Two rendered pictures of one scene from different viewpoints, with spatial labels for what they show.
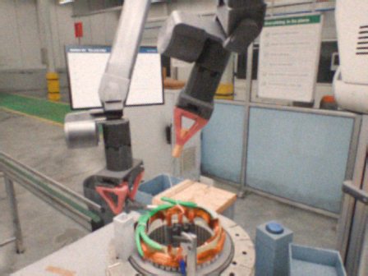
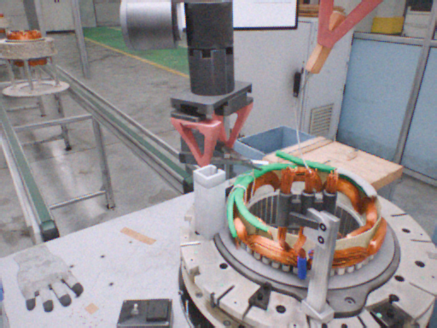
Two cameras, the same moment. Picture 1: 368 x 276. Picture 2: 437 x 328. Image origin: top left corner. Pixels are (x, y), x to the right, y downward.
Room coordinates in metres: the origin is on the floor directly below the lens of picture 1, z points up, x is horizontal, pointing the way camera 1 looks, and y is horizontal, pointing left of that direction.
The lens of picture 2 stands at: (0.15, 0.01, 1.38)
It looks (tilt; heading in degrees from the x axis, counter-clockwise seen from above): 26 degrees down; 16
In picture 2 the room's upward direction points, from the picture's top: straight up
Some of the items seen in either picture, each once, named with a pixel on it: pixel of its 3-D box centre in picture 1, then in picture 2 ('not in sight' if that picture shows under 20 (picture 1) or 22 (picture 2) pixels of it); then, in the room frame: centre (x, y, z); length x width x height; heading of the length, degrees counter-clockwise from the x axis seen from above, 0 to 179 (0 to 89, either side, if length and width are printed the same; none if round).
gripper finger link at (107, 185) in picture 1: (118, 191); (207, 131); (0.56, 0.14, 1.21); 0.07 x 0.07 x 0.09; 72
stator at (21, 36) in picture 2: not in sight; (27, 48); (2.01, 1.76, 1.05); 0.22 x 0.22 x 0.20
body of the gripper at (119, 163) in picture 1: (119, 158); (212, 75); (0.58, 0.14, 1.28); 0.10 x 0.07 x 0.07; 162
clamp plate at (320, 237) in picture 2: (186, 241); (316, 227); (0.40, -0.01, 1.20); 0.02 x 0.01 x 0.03; 48
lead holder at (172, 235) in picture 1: (181, 232); (306, 208); (0.41, 0.00, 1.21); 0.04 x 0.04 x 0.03; 56
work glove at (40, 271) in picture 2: not in sight; (45, 272); (0.63, 0.56, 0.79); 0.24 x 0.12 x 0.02; 50
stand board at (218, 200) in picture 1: (195, 199); (329, 166); (0.82, -0.04, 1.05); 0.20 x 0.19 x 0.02; 53
